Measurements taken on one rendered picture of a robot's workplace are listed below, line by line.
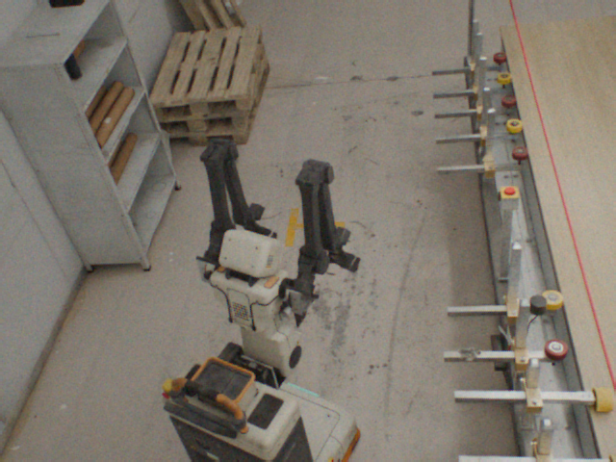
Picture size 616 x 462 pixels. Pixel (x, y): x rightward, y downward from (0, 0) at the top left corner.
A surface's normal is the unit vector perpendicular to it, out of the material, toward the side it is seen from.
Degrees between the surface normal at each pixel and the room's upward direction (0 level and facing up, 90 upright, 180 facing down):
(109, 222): 90
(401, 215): 0
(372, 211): 0
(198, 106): 90
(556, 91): 0
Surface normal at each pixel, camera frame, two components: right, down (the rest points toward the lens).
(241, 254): -0.46, -0.02
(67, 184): -0.10, 0.68
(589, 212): -0.14, -0.73
